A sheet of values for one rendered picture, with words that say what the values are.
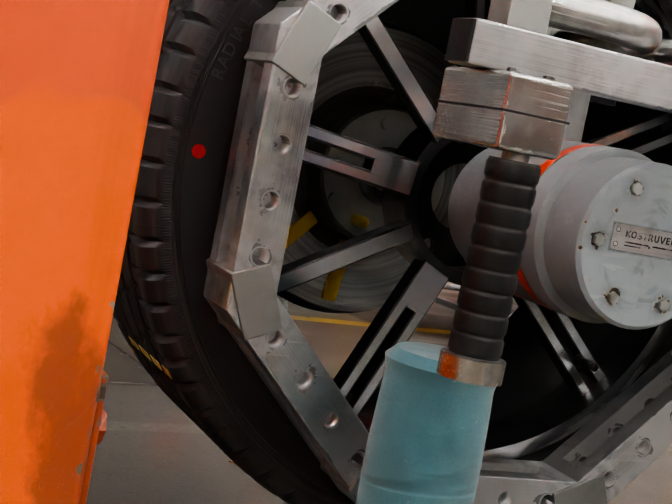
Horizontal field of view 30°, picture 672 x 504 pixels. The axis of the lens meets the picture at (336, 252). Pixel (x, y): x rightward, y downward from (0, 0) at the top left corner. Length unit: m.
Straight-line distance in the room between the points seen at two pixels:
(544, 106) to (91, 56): 0.31
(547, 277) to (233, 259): 0.24
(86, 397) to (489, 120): 0.31
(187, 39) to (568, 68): 0.33
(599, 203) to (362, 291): 0.53
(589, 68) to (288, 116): 0.24
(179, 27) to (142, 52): 0.40
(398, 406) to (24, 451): 0.35
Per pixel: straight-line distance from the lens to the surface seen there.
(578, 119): 1.10
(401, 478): 0.94
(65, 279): 0.66
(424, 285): 1.16
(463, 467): 0.95
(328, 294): 1.40
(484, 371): 0.82
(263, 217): 0.97
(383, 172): 1.13
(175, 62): 1.04
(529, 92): 0.81
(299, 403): 1.02
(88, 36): 0.65
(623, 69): 0.88
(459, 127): 0.84
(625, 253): 0.96
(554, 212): 0.97
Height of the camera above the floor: 0.90
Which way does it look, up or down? 6 degrees down
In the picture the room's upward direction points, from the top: 11 degrees clockwise
